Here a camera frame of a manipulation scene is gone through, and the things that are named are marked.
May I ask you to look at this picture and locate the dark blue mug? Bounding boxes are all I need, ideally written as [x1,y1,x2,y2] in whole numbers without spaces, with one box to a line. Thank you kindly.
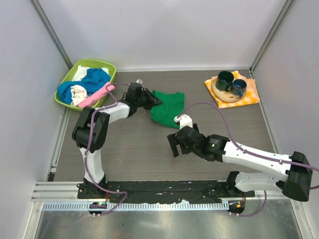
[231,79,247,98]

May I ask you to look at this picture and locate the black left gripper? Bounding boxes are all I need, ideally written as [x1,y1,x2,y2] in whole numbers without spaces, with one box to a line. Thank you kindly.
[135,88,162,111]

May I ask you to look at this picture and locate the pink t shirt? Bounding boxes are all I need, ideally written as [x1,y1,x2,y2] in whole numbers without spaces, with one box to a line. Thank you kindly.
[78,82,115,108]

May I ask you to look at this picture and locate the white slotted cable duct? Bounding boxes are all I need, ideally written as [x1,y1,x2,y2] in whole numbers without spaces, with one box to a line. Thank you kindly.
[42,201,229,212]

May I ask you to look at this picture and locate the dark green mug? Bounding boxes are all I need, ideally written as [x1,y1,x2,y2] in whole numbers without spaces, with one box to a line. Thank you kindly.
[215,71,234,92]

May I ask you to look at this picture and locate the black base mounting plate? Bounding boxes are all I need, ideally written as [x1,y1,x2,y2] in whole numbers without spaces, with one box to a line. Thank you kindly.
[77,180,255,204]

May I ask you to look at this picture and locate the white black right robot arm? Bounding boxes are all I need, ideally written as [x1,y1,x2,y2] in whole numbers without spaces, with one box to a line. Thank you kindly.
[167,124,313,202]

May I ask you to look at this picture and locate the aluminium frame rail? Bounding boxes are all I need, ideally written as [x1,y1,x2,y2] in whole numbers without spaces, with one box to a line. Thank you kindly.
[31,181,88,202]

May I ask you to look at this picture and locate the blue t shirt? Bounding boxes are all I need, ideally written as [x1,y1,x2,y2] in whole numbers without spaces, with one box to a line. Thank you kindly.
[57,68,111,105]

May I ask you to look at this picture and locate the orange checkered cloth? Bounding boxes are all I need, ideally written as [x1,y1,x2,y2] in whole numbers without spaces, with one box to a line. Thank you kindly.
[204,71,260,109]

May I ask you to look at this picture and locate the beige ceramic plate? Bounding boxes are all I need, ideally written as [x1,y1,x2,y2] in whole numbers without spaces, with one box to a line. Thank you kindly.
[211,80,246,103]

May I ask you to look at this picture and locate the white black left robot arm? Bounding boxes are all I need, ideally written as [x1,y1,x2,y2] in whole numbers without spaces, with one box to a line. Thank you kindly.
[72,81,163,199]

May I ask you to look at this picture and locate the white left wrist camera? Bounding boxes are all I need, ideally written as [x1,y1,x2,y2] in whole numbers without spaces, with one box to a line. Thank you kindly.
[135,79,143,87]

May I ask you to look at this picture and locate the green t shirt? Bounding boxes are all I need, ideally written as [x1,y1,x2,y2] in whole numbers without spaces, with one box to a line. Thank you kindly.
[150,91,185,128]

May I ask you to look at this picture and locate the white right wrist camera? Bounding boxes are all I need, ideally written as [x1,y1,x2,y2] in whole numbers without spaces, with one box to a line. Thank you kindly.
[174,114,193,130]

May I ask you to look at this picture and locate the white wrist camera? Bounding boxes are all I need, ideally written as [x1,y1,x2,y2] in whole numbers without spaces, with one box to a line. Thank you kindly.
[174,114,193,130]
[135,79,143,87]

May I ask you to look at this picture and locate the white t shirt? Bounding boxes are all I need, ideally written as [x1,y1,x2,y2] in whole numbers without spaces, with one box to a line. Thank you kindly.
[70,85,88,107]

